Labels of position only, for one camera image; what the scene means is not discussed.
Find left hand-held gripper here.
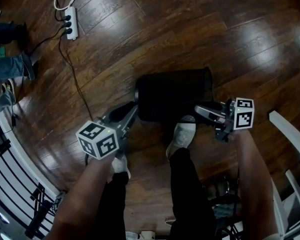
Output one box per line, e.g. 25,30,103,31
75,101,139,161

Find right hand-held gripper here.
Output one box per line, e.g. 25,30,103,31
194,97,255,143

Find black wastebasket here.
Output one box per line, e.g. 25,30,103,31
134,66,215,123

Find person's right forearm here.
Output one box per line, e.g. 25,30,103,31
228,128,279,240

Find person's left forearm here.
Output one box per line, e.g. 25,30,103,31
43,153,116,240

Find person's right white shoe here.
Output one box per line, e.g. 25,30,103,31
165,114,197,159

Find person's white shoe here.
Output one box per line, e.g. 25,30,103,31
110,154,132,180
165,114,197,159
0,78,16,95

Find person's left white shoe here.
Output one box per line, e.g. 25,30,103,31
110,154,132,180

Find metal stool base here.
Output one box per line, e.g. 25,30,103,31
206,175,242,211

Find person's right leg black trousers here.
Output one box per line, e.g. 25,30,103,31
167,147,219,240

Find person's leg black trousers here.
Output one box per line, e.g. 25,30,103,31
167,147,219,240
94,171,131,240

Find person's left leg black trousers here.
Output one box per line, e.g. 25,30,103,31
94,171,131,240

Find white power strip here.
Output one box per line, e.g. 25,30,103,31
64,6,79,41

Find white rack with black bars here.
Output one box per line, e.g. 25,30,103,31
0,108,66,240

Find long black cable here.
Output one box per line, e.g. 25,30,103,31
57,32,94,120

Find white furniture frame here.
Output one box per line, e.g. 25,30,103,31
268,110,300,240

